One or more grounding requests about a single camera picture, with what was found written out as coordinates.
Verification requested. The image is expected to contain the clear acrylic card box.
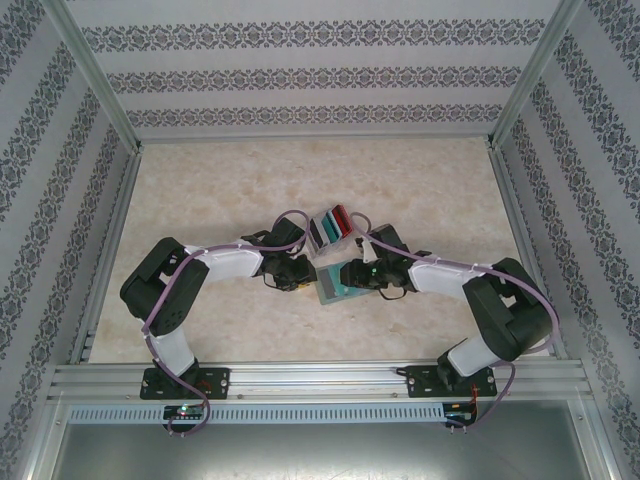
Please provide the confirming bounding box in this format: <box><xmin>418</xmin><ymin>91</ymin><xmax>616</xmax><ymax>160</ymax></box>
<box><xmin>308</xmin><ymin>203</ymin><xmax>357</xmax><ymax>259</ymax></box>

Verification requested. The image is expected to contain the aluminium frame leg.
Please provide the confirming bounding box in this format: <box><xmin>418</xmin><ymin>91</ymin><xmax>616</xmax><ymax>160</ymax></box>
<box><xmin>22</xmin><ymin>394</ymin><xmax>67</xmax><ymax>480</ymax></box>
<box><xmin>579</xmin><ymin>398</ymin><xmax>622</xmax><ymax>480</ymax></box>

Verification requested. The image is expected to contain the left controller circuit board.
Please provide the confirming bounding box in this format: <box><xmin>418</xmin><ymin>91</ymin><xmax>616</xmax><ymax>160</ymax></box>
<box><xmin>162</xmin><ymin>403</ymin><xmax>207</xmax><ymax>421</ymax></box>

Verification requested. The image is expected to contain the red credit card stack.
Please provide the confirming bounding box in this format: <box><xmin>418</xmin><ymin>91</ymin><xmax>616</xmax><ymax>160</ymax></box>
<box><xmin>332</xmin><ymin>204</ymin><xmax>354</xmax><ymax>236</ymax></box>

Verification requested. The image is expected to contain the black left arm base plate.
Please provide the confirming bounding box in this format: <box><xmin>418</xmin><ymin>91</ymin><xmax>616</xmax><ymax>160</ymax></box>
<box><xmin>139</xmin><ymin>367</ymin><xmax>232</xmax><ymax>401</ymax></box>

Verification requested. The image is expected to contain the right controller circuit board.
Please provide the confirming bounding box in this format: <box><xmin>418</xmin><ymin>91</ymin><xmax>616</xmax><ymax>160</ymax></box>
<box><xmin>443</xmin><ymin>401</ymin><xmax>480</xmax><ymax>425</ymax></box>

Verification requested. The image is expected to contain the aluminium rear rail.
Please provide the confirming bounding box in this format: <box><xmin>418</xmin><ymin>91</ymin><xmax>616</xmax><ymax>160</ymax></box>
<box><xmin>133</xmin><ymin>132</ymin><xmax>497</xmax><ymax>147</ymax></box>

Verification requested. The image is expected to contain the grey metal sheet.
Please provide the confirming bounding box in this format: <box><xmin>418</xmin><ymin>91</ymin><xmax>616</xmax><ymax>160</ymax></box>
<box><xmin>49</xmin><ymin>422</ymin><xmax>609</xmax><ymax>480</ymax></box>

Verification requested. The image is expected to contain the controller circuit board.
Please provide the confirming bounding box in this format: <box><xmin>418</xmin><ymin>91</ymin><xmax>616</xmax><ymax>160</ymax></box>
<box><xmin>162</xmin><ymin>403</ymin><xmax>207</xmax><ymax>421</ymax></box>
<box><xmin>443</xmin><ymin>401</ymin><xmax>480</xmax><ymax>425</ymax></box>

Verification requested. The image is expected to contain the aluminium side rail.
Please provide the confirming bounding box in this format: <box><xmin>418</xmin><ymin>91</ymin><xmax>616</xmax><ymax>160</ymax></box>
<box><xmin>487</xmin><ymin>144</ymin><xmax>570</xmax><ymax>360</ymax></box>
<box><xmin>68</xmin><ymin>147</ymin><xmax>146</xmax><ymax>365</ymax></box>

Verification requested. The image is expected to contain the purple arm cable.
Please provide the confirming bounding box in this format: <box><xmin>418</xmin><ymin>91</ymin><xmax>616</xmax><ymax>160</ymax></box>
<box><xmin>349</xmin><ymin>212</ymin><xmax>560</xmax><ymax>431</ymax></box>
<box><xmin>141</xmin><ymin>209</ymin><xmax>311</xmax><ymax>439</ymax></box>

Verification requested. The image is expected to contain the green card holder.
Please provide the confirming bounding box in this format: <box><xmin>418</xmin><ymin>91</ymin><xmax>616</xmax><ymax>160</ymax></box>
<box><xmin>315</xmin><ymin>260</ymin><xmax>375</xmax><ymax>306</ymax></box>

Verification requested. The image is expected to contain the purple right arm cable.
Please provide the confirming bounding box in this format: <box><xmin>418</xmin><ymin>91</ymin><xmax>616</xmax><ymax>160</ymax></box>
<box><xmin>349</xmin><ymin>212</ymin><xmax>560</xmax><ymax>431</ymax></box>

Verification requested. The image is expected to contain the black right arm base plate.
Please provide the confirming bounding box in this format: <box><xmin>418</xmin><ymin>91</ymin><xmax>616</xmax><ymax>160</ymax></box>
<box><xmin>404</xmin><ymin>364</ymin><xmax>499</xmax><ymax>400</ymax></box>

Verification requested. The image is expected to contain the aluminium frame post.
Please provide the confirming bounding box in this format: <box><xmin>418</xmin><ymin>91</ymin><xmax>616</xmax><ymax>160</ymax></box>
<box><xmin>485</xmin><ymin>0</ymin><xmax>587</xmax><ymax>151</ymax></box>
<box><xmin>42</xmin><ymin>0</ymin><xmax>146</xmax><ymax>154</ymax></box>

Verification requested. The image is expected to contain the teal credit card stack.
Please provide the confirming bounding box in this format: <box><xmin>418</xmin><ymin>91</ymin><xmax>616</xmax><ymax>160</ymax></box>
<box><xmin>322</xmin><ymin>209</ymin><xmax>344</xmax><ymax>241</ymax></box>

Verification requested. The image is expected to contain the aluminium mounting rail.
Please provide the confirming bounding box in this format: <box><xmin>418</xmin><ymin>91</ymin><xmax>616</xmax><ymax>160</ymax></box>
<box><xmin>47</xmin><ymin>360</ymin><xmax>597</xmax><ymax>404</ymax></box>

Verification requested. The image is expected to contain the slotted grey cable duct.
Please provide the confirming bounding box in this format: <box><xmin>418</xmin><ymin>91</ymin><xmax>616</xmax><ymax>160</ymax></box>
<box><xmin>66</xmin><ymin>402</ymin><xmax>447</xmax><ymax>426</ymax></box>

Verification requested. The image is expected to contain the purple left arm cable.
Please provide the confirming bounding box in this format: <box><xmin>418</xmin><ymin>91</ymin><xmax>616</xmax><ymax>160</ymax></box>
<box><xmin>141</xmin><ymin>209</ymin><xmax>311</xmax><ymax>439</ymax></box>

